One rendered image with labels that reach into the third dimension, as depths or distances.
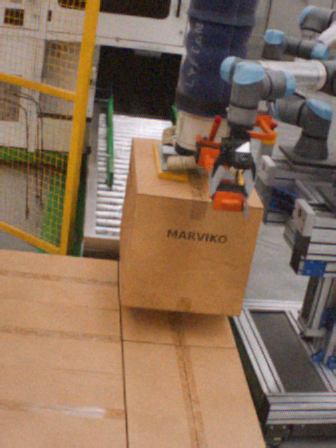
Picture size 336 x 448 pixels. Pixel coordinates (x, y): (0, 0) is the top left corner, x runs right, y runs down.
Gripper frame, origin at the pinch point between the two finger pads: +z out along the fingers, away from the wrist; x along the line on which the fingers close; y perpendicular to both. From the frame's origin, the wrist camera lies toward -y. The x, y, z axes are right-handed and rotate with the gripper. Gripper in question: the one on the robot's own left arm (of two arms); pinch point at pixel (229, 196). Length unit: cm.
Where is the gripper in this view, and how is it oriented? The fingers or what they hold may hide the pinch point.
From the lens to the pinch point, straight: 188.5
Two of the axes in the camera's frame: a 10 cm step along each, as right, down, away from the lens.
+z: -1.3, 9.1, 4.0
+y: -0.7, -4.1, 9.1
